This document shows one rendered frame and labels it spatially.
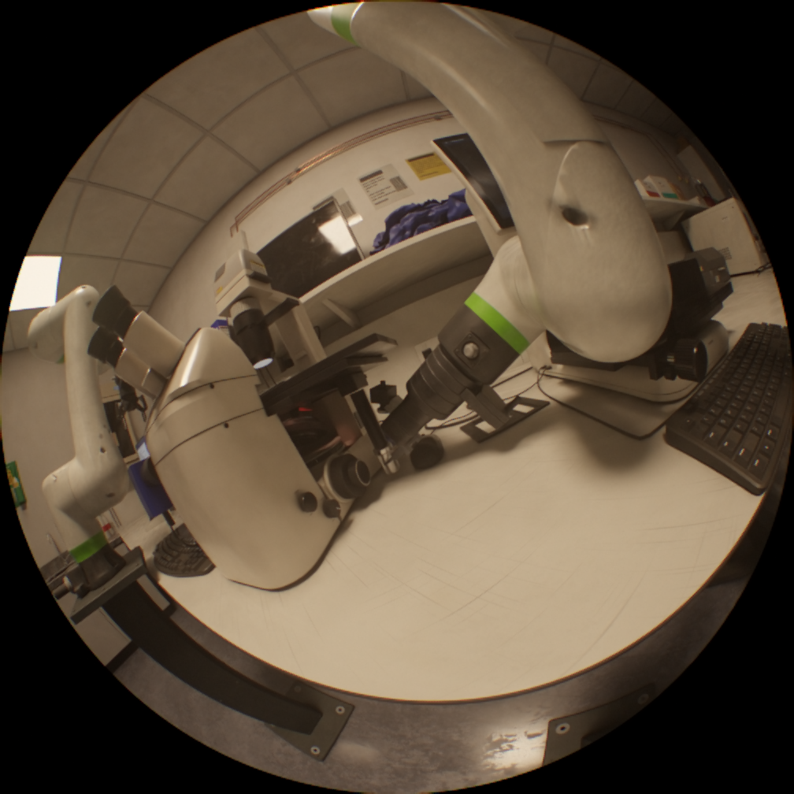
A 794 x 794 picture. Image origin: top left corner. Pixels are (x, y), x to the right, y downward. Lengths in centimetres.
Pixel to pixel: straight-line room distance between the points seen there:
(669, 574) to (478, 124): 28
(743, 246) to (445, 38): 191
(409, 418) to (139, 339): 34
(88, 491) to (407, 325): 106
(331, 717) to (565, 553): 101
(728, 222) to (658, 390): 176
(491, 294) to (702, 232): 195
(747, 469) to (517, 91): 28
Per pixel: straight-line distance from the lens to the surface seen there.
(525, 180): 15
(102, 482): 58
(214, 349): 27
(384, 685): 18
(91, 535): 68
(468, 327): 25
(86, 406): 62
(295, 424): 42
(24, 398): 324
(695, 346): 26
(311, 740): 113
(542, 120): 16
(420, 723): 97
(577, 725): 90
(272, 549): 26
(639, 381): 37
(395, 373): 90
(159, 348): 30
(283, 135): 199
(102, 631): 248
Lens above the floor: 91
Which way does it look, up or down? 5 degrees down
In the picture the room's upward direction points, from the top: 24 degrees counter-clockwise
